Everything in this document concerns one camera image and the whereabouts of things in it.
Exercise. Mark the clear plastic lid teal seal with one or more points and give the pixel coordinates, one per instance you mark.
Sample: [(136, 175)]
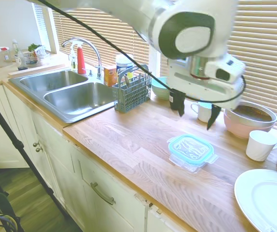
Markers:
[(191, 147)]

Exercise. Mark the clear glass food container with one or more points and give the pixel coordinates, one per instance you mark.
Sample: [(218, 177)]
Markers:
[(189, 168)]

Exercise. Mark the orange cardboard box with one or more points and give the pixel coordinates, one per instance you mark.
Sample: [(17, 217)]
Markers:
[(110, 76)]

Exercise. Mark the narrow beige window blind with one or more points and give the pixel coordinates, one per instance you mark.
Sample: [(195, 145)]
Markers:
[(40, 24)]

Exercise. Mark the long wooden board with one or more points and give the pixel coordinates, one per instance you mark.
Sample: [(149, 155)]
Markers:
[(39, 68)]

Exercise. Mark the wide beige window blind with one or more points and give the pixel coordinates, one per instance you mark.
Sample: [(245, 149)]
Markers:
[(109, 29), (261, 48)]

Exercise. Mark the bag of green herbs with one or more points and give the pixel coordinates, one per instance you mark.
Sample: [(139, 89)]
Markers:
[(37, 54)]

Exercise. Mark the metal spoon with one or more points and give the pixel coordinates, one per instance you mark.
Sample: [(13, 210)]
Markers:
[(127, 81)]

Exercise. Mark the stainless steel double sink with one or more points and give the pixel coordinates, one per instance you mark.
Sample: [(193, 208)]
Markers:
[(80, 99)]

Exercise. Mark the white dinner plate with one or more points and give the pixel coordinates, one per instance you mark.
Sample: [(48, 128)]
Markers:
[(266, 200)]

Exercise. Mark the small white mug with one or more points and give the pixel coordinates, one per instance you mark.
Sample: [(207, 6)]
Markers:
[(203, 113)]

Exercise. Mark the clear soap spray bottle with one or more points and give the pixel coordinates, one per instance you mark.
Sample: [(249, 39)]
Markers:
[(73, 63)]

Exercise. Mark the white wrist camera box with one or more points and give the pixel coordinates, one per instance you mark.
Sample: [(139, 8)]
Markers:
[(225, 72)]

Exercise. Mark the clear bottle dark liquid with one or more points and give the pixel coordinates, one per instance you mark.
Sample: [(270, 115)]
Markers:
[(20, 60)]

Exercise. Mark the round metal cabinet knob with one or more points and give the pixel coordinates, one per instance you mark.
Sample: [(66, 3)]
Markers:
[(39, 149), (35, 144)]

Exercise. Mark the white kitchen cabinet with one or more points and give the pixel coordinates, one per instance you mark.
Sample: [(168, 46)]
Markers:
[(56, 174)]

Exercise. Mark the black camera tripod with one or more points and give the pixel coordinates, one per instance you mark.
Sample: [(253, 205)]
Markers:
[(32, 166)]

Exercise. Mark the large white mug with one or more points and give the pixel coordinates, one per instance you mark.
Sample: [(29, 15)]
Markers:
[(259, 147)]

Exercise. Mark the grey plastic cutlery basket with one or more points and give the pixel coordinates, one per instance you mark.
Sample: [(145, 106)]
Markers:
[(131, 99)]

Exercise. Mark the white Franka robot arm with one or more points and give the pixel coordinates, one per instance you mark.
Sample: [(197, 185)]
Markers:
[(189, 36)]

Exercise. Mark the red bottle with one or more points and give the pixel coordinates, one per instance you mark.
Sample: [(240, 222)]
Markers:
[(81, 61)]

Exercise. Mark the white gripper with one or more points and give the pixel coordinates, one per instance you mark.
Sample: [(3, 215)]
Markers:
[(189, 84)]

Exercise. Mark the white wipes canister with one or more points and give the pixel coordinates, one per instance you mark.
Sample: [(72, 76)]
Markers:
[(124, 65)]

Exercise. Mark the mint green bowl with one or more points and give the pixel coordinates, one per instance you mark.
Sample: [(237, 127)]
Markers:
[(159, 90)]

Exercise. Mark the pink bowl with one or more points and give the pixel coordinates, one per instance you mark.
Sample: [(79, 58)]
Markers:
[(237, 130)]

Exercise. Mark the chrome kitchen faucet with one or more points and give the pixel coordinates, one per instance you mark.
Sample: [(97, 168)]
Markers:
[(99, 68)]

